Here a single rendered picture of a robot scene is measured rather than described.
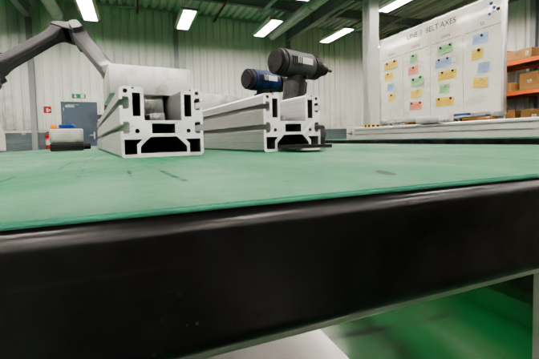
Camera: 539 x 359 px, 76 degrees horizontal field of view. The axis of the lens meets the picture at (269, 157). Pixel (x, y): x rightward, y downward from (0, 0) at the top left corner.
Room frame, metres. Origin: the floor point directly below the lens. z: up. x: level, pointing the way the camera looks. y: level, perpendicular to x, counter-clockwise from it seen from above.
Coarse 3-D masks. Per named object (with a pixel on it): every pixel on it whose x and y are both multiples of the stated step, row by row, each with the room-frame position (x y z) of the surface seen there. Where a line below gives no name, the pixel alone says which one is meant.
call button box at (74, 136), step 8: (64, 128) 0.94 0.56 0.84; (72, 128) 0.96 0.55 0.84; (80, 128) 0.95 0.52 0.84; (56, 136) 0.92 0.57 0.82; (64, 136) 0.93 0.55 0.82; (72, 136) 0.94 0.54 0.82; (80, 136) 0.94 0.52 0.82; (56, 144) 0.92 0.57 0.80; (64, 144) 0.93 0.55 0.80; (72, 144) 0.93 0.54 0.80; (80, 144) 0.94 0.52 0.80; (88, 144) 0.98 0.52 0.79
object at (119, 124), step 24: (120, 96) 0.40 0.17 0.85; (192, 96) 0.44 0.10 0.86; (120, 120) 0.40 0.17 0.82; (144, 120) 0.42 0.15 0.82; (168, 120) 0.43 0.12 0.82; (192, 120) 0.44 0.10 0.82; (120, 144) 0.41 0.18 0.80; (144, 144) 0.75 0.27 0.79; (168, 144) 0.53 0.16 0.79; (192, 144) 0.48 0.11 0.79
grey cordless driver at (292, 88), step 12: (276, 48) 0.76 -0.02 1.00; (276, 60) 0.75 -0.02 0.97; (288, 60) 0.75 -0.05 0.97; (300, 60) 0.77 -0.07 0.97; (312, 60) 0.79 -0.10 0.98; (276, 72) 0.76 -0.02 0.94; (288, 72) 0.76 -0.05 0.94; (300, 72) 0.78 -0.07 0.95; (312, 72) 0.80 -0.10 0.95; (324, 72) 0.85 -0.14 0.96; (288, 84) 0.77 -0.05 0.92; (300, 84) 0.79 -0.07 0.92; (288, 96) 0.77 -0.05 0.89; (324, 132) 0.81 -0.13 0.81
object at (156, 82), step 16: (112, 64) 0.46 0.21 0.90; (112, 80) 0.46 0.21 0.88; (128, 80) 0.47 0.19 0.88; (144, 80) 0.48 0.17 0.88; (160, 80) 0.49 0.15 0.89; (176, 80) 0.51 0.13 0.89; (112, 96) 0.49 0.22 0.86; (144, 96) 0.50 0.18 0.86; (160, 96) 0.51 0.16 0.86; (144, 112) 0.50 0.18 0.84; (160, 112) 0.51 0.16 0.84
